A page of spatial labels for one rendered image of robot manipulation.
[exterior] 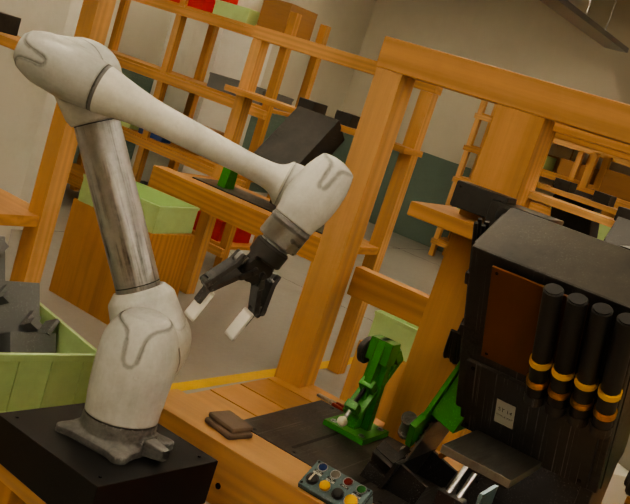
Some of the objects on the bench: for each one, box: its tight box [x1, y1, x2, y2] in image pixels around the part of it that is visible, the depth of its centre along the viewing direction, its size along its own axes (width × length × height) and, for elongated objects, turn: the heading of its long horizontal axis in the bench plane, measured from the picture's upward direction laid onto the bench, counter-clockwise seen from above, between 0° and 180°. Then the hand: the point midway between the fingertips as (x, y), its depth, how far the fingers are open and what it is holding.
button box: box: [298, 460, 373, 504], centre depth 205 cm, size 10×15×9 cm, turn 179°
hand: (212, 323), depth 186 cm, fingers open, 13 cm apart
